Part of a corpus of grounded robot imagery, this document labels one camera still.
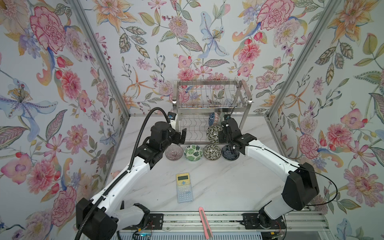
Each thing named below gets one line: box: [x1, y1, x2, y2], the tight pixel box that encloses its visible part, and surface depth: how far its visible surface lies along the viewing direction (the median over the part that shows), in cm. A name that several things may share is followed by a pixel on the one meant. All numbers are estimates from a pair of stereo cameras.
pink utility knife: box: [198, 206, 213, 240], surface depth 74 cm
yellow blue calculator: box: [176, 172, 193, 204], surface depth 85 cm
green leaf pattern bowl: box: [184, 144, 203, 162], surface depth 100 cm
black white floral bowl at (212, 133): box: [206, 124, 223, 144], surface depth 90 cm
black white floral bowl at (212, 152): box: [202, 144, 222, 161], surface depth 100 cm
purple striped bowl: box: [165, 144, 184, 161], surface depth 99 cm
